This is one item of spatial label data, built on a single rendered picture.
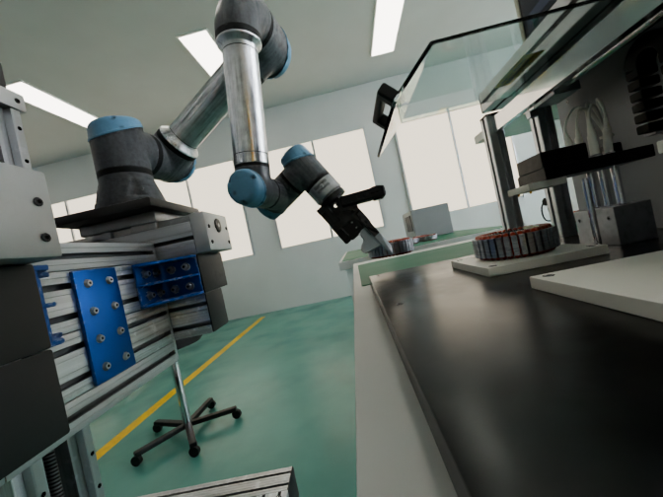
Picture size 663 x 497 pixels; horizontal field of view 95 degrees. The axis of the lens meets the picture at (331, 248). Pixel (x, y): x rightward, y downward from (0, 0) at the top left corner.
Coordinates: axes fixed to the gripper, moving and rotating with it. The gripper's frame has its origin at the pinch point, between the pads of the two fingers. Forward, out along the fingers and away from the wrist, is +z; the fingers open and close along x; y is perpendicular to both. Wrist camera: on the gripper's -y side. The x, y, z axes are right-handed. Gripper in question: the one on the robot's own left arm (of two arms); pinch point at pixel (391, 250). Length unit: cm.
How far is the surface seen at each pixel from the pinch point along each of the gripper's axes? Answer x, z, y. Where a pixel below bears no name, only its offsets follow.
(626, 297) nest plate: 55, 7, -6
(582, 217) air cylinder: 25.2, 13.6, -24.1
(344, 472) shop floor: -37, 55, 68
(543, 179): 30.2, 4.0, -21.0
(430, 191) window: -423, 10, -130
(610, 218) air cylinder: 30.3, 14.1, -23.9
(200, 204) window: -413, -231, 162
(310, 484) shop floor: -33, 48, 79
